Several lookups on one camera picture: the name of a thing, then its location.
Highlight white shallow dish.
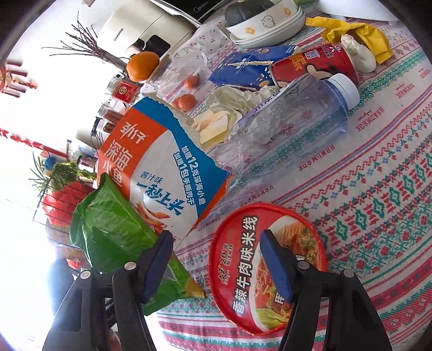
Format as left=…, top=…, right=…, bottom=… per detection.
left=233, top=13, right=306, bottom=48

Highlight patterned tablecloth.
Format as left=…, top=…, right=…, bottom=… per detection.
left=157, top=13, right=432, bottom=351

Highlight dry dark branches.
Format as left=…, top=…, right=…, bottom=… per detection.
left=42, top=12, right=130, bottom=68

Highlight large orange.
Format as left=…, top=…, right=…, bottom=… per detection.
left=126, top=51, right=160, bottom=82

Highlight white tissue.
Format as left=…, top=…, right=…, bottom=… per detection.
left=340, top=34, right=377, bottom=73

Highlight clear plastic bottle white cap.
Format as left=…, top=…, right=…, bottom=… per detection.
left=211, top=73, right=360, bottom=176

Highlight white bowl with flower print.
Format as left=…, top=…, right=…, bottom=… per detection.
left=225, top=0, right=299, bottom=40

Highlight pale plastic wrapper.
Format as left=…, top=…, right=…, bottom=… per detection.
left=206, top=84, right=281, bottom=117

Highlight red drink can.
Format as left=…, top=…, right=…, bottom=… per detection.
left=271, top=45, right=360, bottom=89

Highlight stack of white bowls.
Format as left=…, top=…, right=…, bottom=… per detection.
left=229, top=7, right=304, bottom=44

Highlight floral white cloth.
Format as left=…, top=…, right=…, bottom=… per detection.
left=184, top=13, right=237, bottom=58

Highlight red plastic bag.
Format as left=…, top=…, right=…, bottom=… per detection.
left=42, top=184, right=93, bottom=227

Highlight green snack bag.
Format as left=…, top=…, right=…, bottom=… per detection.
left=69, top=173, right=206, bottom=316

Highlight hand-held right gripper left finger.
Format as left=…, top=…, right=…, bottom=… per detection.
left=42, top=230, right=175, bottom=351

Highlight blue orange white snack bag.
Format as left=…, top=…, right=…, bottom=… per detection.
left=96, top=96, right=232, bottom=237

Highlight yellow wrapper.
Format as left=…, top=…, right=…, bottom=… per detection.
left=305, top=17, right=394, bottom=65

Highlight spice jar with red contents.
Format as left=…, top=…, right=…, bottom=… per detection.
left=94, top=103, right=124, bottom=132

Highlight red banner strip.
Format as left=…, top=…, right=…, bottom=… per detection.
left=0, top=127, right=65, bottom=157

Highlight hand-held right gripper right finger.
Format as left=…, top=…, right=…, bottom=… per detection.
left=259, top=229, right=394, bottom=351

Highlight white kitchen appliance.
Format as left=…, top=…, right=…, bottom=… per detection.
left=96, top=0, right=194, bottom=58

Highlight dark green squash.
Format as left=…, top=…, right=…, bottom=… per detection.
left=224, top=0, right=275, bottom=28

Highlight blue carton box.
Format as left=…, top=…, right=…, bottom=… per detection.
left=207, top=45, right=301, bottom=92

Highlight black microwave oven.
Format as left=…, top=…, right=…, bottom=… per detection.
left=148, top=0, right=237, bottom=21

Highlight black wire basket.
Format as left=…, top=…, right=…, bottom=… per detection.
left=32, top=162, right=102, bottom=233

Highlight red instant noodle bowl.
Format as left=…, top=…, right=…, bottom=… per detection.
left=208, top=202, right=329, bottom=336

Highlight red hanging decoration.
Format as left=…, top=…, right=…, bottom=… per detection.
left=0, top=61, right=38, bottom=98

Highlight red label glass jar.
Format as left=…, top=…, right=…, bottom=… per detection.
left=108, top=75, right=140, bottom=103

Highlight green plant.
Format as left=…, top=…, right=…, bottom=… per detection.
left=29, top=152, right=97, bottom=190

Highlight glass jar with wooden lid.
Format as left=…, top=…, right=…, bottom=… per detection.
left=140, top=47, right=217, bottom=112

